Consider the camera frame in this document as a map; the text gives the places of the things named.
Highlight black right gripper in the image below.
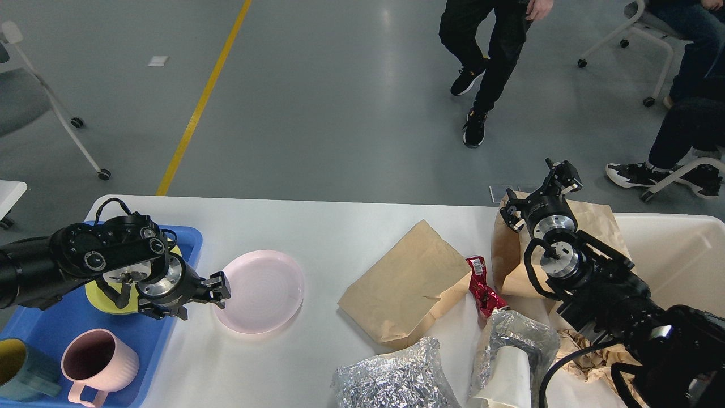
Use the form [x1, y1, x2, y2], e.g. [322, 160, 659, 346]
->
[499, 158, 583, 239]

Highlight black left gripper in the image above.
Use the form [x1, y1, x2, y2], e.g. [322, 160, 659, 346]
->
[137, 253, 231, 321]

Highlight pink plate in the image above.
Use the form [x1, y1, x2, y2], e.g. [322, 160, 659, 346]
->
[214, 250, 305, 335]

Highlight pink ribbed mug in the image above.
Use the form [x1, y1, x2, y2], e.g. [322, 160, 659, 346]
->
[61, 328, 140, 407]

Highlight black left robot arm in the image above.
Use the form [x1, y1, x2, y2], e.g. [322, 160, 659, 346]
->
[1, 202, 232, 320]

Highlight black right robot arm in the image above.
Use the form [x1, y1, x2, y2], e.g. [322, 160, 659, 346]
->
[500, 159, 724, 407]

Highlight upright brown paper bag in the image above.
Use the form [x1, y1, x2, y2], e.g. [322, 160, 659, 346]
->
[488, 199, 632, 299]

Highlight red foil wrapper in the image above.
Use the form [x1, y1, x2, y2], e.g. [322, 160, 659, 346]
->
[466, 256, 508, 320]

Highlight yellow plate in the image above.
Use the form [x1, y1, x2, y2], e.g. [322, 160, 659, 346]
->
[85, 241, 184, 315]

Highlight white plastic bin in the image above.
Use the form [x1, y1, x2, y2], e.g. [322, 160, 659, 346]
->
[615, 212, 724, 317]

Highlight walking person dark clothes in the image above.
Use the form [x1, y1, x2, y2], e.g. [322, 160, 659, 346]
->
[438, 1, 553, 149]

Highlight flat brown paper bag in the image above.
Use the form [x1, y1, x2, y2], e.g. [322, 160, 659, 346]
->
[338, 220, 472, 350]

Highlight blue plastic tray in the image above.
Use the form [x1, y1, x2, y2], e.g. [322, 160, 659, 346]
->
[1, 225, 203, 407]

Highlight crumpled brown paper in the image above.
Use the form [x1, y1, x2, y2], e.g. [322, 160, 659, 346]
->
[555, 329, 640, 397]

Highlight foil bag with paper cup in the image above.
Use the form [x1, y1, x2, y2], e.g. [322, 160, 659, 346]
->
[468, 308, 560, 407]

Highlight crumpled aluminium foil bag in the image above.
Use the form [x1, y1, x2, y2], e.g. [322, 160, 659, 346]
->
[331, 337, 460, 407]

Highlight teal mug yellow inside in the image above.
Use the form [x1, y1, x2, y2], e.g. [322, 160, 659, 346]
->
[1, 338, 62, 403]

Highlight white side table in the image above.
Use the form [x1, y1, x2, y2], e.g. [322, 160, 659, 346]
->
[1, 180, 28, 230]

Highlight grey office chair left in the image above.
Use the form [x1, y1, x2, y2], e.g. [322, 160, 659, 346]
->
[1, 21, 112, 181]

